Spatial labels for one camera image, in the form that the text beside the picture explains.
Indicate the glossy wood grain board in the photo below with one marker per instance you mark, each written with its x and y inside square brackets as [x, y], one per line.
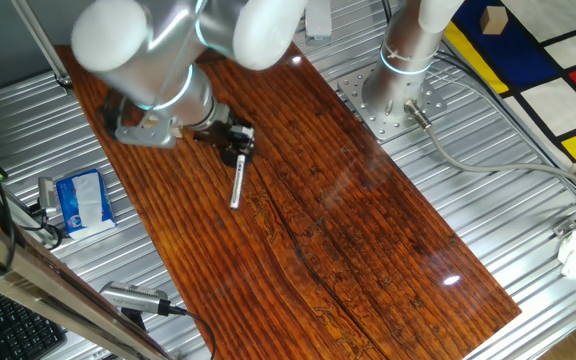
[343, 225]

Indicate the small wooden cube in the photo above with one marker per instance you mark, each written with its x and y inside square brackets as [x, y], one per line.
[494, 21]

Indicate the steel frame bar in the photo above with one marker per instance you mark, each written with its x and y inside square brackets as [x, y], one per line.
[18, 275]

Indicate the colourful block pattern mat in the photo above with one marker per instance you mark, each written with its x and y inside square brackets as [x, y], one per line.
[493, 55]

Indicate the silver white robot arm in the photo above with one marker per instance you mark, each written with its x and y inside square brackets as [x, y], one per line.
[168, 30]

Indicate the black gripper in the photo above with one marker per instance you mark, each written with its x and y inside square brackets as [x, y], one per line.
[215, 132]

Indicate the metal corner bracket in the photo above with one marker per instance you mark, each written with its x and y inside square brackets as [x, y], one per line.
[563, 229]

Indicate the blue tissue pack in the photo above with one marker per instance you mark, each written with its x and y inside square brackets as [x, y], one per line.
[65, 200]

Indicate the small silver device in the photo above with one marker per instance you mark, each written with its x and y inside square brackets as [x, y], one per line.
[47, 192]

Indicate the silver depth camera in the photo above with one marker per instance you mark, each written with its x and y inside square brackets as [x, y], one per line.
[128, 296]

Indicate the thin metal pole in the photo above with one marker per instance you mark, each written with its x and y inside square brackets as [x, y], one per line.
[43, 45]

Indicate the black camera stand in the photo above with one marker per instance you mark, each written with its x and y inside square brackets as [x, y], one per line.
[133, 319]

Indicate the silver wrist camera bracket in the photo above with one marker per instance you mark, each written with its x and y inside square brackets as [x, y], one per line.
[143, 135]

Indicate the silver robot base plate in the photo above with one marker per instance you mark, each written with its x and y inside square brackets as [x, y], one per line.
[358, 100]

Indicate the black keyboard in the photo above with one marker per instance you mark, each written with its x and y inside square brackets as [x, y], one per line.
[13, 330]

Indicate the white marker pen black cap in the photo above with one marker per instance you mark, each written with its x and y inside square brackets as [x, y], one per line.
[238, 185]

